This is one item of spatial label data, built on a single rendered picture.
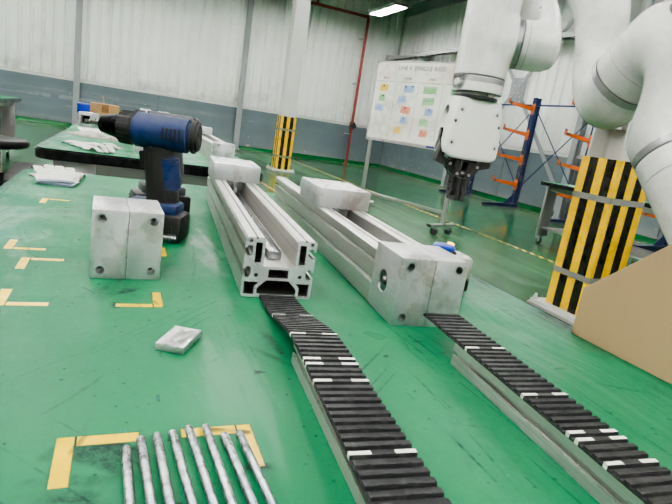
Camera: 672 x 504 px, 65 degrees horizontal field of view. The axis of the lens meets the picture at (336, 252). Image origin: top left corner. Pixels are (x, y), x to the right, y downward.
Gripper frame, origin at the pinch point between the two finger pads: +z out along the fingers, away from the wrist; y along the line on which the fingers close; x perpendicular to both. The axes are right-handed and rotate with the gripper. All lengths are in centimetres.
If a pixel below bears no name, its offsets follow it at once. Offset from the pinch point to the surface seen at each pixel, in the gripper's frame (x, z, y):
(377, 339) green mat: -25.6, 17.4, -21.7
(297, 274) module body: -12.0, 13.8, -29.3
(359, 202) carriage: 20.0, 7.1, -9.7
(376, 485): -56, 14, -34
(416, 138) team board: 514, -9, 236
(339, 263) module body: 3.0, 15.8, -18.0
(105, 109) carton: 362, 6, -95
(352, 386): -43, 14, -32
